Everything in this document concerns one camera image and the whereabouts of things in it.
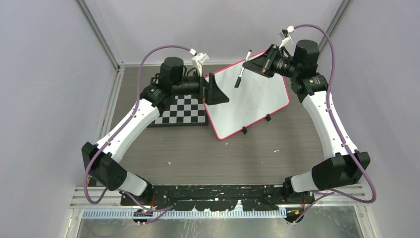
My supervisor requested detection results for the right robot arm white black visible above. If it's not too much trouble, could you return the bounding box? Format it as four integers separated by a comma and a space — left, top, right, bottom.
243, 40, 370, 204

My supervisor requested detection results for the white slotted cable duct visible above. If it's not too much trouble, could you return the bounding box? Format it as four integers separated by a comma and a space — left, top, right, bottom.
81, 207, 287, 219

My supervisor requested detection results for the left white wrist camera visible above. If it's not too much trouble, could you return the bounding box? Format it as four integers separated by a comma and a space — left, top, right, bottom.
190, 49, 209, 76

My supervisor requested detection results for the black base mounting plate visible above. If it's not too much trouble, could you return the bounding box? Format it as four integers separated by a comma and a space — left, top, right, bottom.
120, 184, 315, 212

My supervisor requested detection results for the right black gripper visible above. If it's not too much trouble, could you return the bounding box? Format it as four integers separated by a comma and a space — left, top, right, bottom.
243, 44, 300, 79

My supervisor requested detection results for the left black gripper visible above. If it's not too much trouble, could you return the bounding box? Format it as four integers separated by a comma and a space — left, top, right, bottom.
172, 68, 229, 105

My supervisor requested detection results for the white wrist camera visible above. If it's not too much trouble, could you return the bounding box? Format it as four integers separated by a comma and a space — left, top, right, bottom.
190, 49, 209, 76
279, 25, 295, 48

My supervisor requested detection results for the black wire whiteboard stand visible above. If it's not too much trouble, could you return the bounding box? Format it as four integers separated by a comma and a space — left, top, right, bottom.
241, 114, 271, 134

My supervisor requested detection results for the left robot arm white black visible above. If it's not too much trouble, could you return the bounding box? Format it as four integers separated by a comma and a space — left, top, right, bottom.
82, 53, 229, 205

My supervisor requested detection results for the black white chessboard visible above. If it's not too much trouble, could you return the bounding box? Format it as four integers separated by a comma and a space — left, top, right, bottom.
149, 95, 209, 127

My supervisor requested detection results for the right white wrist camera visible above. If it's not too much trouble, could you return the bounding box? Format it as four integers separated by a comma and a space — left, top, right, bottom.
279, 25, 295, 48

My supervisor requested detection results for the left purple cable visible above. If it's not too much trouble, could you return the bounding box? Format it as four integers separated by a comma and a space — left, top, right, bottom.
83, 45, 198, 225

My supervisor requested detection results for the black white marker pen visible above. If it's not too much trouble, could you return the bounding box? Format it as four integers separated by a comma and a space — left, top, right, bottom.
234, 50, 252, 88

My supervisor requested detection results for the pink framed whiteboard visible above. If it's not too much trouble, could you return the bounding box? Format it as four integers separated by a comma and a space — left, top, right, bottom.
204, 60, 290, 140

